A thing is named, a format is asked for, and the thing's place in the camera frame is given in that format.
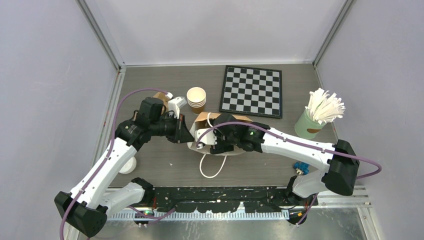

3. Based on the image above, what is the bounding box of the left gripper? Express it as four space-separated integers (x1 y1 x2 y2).
150 112 195 144

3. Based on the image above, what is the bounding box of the brown paper bag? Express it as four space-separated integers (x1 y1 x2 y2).
187 111 254 180

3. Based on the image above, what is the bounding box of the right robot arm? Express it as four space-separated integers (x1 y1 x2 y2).
211 113 360 205

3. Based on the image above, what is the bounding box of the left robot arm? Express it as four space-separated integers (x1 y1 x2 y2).
54 96 195 238

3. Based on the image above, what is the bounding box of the stack of paper cups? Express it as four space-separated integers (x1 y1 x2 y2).
186 87 206 115

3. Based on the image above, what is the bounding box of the brown pulp cup carrier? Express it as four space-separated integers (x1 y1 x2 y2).
153 92 170 113

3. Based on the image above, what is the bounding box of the black white checkerboard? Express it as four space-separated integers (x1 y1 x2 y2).
219 65 283 119

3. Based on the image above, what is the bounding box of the stack of white lids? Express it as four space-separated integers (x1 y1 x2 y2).
119 156 137 175

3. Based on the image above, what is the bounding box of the blue toy block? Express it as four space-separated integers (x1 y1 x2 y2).
293 161 310 176

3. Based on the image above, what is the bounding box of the green cup of paper sticks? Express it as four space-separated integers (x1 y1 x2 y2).
294 88 346 140

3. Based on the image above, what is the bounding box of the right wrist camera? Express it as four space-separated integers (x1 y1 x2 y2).
195 127 218 150

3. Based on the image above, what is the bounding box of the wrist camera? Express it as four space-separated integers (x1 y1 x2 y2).
195 127 218 150
165 92 188 119

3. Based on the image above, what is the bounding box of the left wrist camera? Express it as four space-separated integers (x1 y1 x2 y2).
165 92 188 119

